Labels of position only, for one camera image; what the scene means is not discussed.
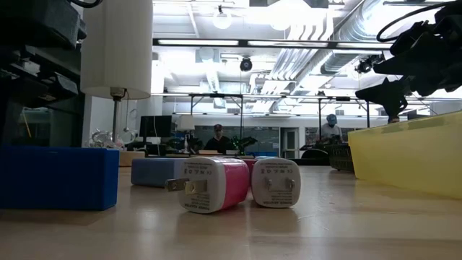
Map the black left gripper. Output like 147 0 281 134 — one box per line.
0 46 81 109

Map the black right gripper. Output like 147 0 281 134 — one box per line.
355 32 462 118

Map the dark blue box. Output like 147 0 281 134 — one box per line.
0 145 121 212

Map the blue digital timer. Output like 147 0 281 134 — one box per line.
130 157 186 188

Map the purple white plug adapter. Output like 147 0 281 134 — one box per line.
250 157 302 209

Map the large red plug adapter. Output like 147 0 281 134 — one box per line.
243 157 260 181

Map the pink white plug adapter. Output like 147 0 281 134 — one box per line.
165 155 250 215

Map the black office chair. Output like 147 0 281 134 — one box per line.
300 147 330 160

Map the yellow translucent plastic tray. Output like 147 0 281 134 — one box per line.
347 110 462 200

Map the person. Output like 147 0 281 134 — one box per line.
203 123 235 155
315 113 344 145

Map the white shade wooden base lamp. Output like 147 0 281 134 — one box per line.
79 0 154 168

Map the crumpled clear plastic wrap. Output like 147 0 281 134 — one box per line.
86 129 126 151

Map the black mesh basket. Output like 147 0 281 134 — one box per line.
327 143 355 172

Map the black computer monitor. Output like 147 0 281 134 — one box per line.
139 115 173 139

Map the small white shade lamp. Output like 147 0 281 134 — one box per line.
176 114 196 155

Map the black overhead mounted camera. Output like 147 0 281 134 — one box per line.
354 53 386 75

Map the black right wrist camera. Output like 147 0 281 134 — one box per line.
388 20 436 56

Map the black metal stand frame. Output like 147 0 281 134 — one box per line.
188 92 244 147
316 95 371 142

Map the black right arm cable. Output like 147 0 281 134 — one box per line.
376 1 448 43

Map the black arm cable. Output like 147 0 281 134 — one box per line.
67 0 105 9
376 1 448 43

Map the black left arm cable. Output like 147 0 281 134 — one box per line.
67 0 105 9

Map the black aluminium table frame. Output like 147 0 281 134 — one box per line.
118 153 331 167

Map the black ceiling dome camera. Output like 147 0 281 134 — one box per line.
239 56 254 73

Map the round ceiling ring lamp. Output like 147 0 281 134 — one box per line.
212 4 233 30

